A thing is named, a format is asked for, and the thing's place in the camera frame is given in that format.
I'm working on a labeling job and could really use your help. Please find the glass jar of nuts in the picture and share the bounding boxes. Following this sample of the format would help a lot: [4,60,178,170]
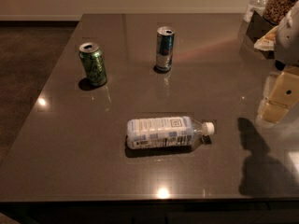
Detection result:
[263,0,298,25]

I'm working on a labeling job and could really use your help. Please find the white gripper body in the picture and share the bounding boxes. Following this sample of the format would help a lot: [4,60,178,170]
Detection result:
[275,1,299,66]

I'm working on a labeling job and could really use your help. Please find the blue silver energy drink can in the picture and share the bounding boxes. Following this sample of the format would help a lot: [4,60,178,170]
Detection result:
[155,26,175,73]

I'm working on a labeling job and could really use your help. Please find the black box stand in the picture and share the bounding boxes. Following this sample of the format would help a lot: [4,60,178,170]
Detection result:
[246,11,274,59]

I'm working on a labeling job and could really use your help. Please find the blue label plastic water bottle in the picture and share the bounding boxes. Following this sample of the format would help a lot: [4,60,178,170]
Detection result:
[126,116,215,149]

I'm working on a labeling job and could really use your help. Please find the clear plastic bottle in background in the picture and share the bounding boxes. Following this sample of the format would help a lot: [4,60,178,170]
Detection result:
[243,0,268,23]

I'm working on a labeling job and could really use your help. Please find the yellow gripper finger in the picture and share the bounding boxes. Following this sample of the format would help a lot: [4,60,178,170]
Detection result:
[260,102,289,123]
[269,66,299,108]

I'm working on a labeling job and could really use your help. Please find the green soda can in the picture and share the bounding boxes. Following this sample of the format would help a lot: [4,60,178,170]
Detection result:
[78,42,107,87]

